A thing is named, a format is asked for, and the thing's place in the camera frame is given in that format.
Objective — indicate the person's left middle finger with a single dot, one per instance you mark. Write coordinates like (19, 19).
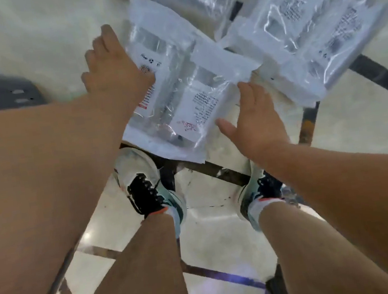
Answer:
(100, 49)

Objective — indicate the white left sock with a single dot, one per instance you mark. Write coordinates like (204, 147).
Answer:
(175, 222)

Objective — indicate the person's right thumb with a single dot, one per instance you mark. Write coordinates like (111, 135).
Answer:
(228, 129)

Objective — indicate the white black right sneaker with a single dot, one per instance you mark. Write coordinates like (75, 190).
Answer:
(263, 185)

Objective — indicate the person's right hand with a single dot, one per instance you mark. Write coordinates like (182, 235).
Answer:
(261, 129)

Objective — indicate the white black left sneaker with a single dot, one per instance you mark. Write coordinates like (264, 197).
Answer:
(146, 187)

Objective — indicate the person's left little finger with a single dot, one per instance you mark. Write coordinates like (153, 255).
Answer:
(86, 79)

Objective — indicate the person's left leg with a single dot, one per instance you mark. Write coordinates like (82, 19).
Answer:
(143, 273)

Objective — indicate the white sock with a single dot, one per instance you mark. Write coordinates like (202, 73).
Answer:
(260, 207)
(175, 222)

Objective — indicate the clear plastic packet red print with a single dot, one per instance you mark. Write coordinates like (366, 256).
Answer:
(187, 92)

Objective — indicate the person's right forearm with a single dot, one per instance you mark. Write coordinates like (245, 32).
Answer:
(349, 188)

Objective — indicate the person's leg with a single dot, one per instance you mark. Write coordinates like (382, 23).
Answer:
(312, 257)
(143, 273)

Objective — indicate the person's right leg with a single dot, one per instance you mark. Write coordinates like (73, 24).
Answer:
(312, 257)

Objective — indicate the white black sneaker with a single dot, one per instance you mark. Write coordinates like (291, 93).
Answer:
(263, 185)
(146, 187)

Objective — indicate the white right sock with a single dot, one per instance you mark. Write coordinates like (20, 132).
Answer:
(260, 207)

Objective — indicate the person's left forearm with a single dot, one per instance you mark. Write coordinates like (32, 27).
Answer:
(41, 179)

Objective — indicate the person's left hand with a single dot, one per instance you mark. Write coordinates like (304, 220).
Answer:
(112, 70)

